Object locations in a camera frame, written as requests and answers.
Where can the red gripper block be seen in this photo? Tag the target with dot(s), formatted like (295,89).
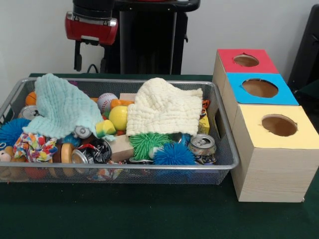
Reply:
(92,32)

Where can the brown monkey plush toy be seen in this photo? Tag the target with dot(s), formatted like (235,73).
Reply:
(5,155)

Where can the silver mesh bin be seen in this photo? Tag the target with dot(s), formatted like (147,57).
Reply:
(174,174)

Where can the wooden box with three holes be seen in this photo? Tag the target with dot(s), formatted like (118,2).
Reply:
(274,161)

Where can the white baseball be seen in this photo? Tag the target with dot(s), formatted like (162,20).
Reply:
(106,100)

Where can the light blue cloth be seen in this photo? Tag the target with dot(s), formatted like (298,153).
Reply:
(62,107)

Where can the yellow plastic ball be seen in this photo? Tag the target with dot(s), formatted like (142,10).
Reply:
(118,117)

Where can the cream cloth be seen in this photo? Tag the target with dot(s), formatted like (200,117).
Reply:
(162,109)

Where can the crushed black can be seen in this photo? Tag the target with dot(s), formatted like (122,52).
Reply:
(98,152)

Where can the green spiky rubber ball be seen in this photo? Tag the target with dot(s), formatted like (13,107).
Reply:
(144,144)

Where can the blue spiky rubber ball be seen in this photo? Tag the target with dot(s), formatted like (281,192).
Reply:
(174,154)
(11,130)

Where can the crushed silver can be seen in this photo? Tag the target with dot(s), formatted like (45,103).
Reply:
(202,147)

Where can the dark green table cloth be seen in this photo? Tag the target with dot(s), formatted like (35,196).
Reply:
(124,214)
(309,92)

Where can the black chair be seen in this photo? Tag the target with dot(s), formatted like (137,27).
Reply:
(305,49)

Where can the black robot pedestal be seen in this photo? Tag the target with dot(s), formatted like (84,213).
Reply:
(149,37)

